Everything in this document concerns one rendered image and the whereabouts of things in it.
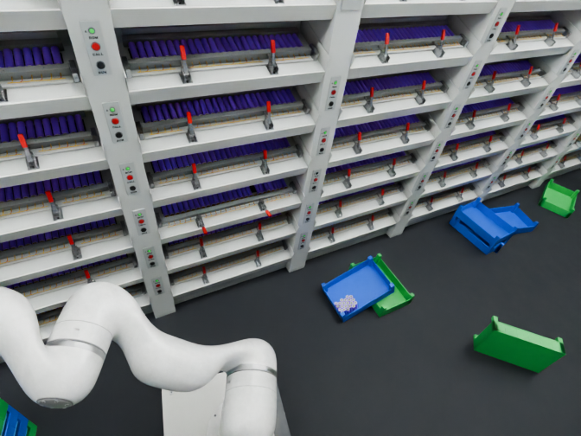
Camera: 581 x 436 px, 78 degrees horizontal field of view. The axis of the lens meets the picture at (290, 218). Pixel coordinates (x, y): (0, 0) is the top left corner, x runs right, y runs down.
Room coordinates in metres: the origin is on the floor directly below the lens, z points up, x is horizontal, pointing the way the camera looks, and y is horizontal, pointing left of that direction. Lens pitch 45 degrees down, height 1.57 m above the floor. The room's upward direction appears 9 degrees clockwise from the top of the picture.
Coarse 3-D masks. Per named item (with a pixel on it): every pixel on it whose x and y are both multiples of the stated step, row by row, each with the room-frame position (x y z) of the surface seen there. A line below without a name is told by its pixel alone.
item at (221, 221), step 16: (256, 192) 1.16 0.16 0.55; (160, 208) 0.97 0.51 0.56; (256, 208) 1.08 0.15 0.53; (272, 208) 1.11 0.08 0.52; (288, 208) 1.15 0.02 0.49; (160, 224) 0.89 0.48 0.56; (176, 224) 0.92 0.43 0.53; (192, 224) 0.94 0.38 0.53; (208, 224) 0.96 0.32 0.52; (224, 224) 0.99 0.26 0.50
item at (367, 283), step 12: (360, 264) 1.20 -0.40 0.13; (372, 264) 1.22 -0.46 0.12; (348, 276) 1.17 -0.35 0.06; (360, 276) 1.17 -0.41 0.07; (372, 276) 1.17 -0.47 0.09; (384, 276) 1.14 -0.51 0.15; (324, 288) 1.07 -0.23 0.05; (336, 288) 1.10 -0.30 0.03; (348, 288) 1.10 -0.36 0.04; (360, 288) 1.10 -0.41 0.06; (372, 288) 1.10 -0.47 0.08; (384, 288) 1.10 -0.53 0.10; (336, 300) 1.04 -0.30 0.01; (360, 300) 1.04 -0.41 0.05; (372, 300) 1.01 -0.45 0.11
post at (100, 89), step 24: (72, 0) 0.81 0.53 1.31; (96, 0) 0.83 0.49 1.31; (72, 24) 0.80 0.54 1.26; (120, 72) 0.84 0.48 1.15; (96, 96) 0.81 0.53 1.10; (120, 96) 0.84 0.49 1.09; (96, 120) 0.80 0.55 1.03; (120, 144) 0.82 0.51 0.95; (120, 192) 0.80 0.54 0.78; (144, 192) 0.84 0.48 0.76; (144, 240) 0.82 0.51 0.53; (144, 264) 0.81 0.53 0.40; (168, 288) 0.84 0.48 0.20; (168, 312) 0.83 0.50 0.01
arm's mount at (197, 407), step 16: (208, 384) 0.43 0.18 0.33; (224, 384) 0.44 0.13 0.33; (176, 400) 0.37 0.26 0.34; (192, 400) 0.38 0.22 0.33; (208, 400) 0.38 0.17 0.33; (176, 416) 0.32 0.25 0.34; (192, 416) 0.33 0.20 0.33; (208, 416) 0.34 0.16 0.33; (176, 432) 0.28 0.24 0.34; (192, 432) 0.29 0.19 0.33
